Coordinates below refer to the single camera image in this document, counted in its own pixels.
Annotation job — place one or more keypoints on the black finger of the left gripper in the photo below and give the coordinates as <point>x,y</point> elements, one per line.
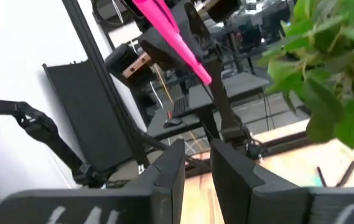
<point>159,51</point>
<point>200,37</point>

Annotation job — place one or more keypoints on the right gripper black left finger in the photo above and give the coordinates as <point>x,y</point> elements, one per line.
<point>102,205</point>

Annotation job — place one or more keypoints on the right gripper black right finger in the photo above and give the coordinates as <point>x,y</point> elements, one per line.
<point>273,205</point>

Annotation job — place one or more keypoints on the pink highlighter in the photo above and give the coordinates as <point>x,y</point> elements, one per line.
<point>173,34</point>

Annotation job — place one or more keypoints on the thin dark pencil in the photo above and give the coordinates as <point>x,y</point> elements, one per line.
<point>321,176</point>

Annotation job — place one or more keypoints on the black pen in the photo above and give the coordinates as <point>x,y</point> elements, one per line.
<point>346,173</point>

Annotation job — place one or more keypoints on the black jointed bracket arm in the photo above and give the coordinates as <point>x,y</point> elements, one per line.
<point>40,127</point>

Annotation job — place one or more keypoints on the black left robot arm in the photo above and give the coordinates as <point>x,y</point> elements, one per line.
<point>223,102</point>

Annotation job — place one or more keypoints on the grey desk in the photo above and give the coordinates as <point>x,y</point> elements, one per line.
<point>235,84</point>

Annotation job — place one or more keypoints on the black keyboard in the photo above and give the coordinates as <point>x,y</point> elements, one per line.
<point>180,107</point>

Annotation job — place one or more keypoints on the black flat panel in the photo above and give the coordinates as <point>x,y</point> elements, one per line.
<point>80,118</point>

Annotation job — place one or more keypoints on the black computer mouse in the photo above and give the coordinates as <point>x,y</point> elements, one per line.
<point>172,122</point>

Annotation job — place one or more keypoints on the green leafy plant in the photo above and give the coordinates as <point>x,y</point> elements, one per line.
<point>326,62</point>

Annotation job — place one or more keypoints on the black aluminium rig frame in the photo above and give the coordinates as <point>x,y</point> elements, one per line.
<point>100,68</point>

